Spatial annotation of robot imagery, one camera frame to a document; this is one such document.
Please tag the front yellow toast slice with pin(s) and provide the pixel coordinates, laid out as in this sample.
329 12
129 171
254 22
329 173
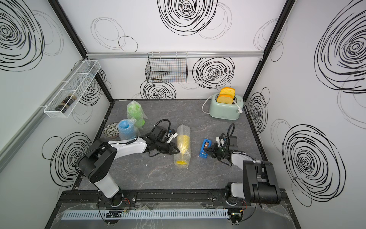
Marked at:
225 99

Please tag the mint green toaster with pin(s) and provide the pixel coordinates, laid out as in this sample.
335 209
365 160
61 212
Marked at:
226 111

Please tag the dark item in shelf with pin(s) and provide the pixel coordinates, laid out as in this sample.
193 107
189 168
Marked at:
66 103

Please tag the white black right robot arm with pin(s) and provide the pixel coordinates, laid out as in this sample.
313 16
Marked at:
259 184

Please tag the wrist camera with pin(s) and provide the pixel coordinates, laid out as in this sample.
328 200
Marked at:
171 135
220 141

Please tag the rear yellow toast slice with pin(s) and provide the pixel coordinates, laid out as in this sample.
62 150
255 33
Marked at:
227 91

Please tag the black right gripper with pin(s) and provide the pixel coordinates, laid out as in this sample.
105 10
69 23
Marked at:
213 152

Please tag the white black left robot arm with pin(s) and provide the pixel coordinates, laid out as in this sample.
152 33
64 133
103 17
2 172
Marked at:
97 160

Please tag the yellow toast slice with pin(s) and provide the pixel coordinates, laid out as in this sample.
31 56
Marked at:
225 99
227 91

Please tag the white slotted cable duct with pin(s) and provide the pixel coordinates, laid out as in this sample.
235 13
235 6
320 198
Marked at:
145 214

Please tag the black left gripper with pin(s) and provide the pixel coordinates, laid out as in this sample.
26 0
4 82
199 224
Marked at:
170 151

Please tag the white wire wall shelf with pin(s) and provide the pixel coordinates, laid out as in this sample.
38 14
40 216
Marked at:
82 84

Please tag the aluminium wall rail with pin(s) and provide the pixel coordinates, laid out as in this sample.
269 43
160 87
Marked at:
191 54

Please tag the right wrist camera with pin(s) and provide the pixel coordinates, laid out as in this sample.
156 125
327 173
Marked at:
220 141

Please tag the black wire wall basket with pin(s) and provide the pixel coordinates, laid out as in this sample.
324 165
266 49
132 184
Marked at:
171 70

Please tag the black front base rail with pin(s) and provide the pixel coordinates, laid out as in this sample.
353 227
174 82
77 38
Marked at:
133 198

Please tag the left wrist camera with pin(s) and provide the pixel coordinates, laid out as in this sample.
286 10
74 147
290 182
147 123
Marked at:
171 135

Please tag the blue tape dispenser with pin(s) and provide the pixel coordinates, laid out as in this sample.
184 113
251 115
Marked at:
203 153

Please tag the patterned small bowl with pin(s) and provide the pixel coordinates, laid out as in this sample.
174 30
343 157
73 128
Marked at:
111 131

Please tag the yellow plastic wine glass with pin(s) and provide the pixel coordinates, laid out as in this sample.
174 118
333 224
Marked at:
182 159

